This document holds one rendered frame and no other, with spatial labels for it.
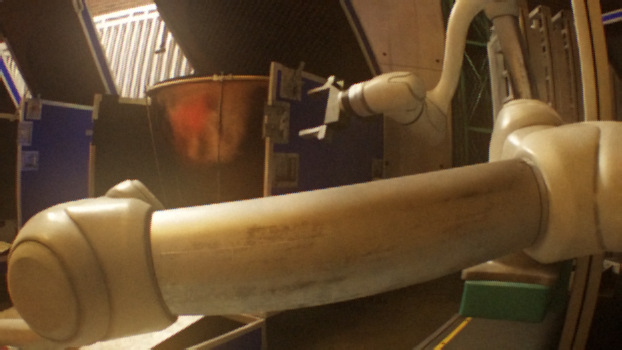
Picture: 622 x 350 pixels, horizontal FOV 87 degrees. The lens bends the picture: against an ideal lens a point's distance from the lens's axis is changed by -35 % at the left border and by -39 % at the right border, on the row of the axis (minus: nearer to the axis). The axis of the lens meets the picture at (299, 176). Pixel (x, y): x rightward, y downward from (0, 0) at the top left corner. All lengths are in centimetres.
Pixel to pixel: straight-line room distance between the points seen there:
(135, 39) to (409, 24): 248
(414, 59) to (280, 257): 238
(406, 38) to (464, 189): 234
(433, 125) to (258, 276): 98
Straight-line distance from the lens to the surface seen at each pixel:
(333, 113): 131
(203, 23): 255
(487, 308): 68
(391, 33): 272
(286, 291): 38
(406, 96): 117
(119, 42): 433
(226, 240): 38
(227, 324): 163
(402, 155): 262
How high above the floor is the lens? 67
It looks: 2 degrees down
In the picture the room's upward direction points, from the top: 2 degrees clockwise
